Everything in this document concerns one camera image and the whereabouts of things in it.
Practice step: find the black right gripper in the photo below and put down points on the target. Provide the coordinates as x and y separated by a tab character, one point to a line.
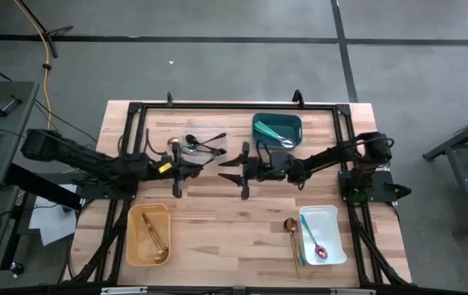
254	170

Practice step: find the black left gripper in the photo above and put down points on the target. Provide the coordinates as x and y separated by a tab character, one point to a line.
176	172

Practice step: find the gold spoon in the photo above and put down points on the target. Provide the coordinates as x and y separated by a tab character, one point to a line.
150	229
161	255
173	142

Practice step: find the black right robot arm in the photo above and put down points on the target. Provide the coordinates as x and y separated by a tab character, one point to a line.
332	157

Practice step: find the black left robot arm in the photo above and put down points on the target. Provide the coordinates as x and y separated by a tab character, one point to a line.
94	162

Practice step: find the yellow tape label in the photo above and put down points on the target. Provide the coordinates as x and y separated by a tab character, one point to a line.
165	167

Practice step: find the clear plastic bin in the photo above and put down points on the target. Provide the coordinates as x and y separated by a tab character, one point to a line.
217	129

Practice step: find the teal plastic bin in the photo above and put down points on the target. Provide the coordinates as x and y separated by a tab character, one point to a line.
291	123

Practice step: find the yellow plastic bin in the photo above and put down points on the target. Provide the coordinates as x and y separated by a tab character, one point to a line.
135	246

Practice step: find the iridescent thin utensil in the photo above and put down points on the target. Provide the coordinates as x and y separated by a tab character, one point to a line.
301	258

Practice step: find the white plastic bin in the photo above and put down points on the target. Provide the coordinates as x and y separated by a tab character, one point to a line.
332	221

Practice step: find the white paper sheets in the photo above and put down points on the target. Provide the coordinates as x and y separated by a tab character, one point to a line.
53	225

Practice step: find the black tripod stand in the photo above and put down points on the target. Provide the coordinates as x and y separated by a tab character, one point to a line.
48	33

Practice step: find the black round knob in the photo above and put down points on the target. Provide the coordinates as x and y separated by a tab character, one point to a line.
17	268

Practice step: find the dark metal cart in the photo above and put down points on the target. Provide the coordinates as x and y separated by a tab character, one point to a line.
467	172

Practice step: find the black aluminium table frame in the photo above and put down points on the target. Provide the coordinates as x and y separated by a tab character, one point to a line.
237	106

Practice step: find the black frame bracket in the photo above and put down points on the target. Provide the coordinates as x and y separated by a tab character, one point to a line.
169	99
298	98

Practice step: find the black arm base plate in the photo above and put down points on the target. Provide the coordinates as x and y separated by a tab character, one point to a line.
381	184
94	191

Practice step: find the silver metal bracket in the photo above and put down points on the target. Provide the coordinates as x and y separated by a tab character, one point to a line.
352	291
123	291

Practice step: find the black rig post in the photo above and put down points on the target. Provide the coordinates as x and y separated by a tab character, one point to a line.
41	186

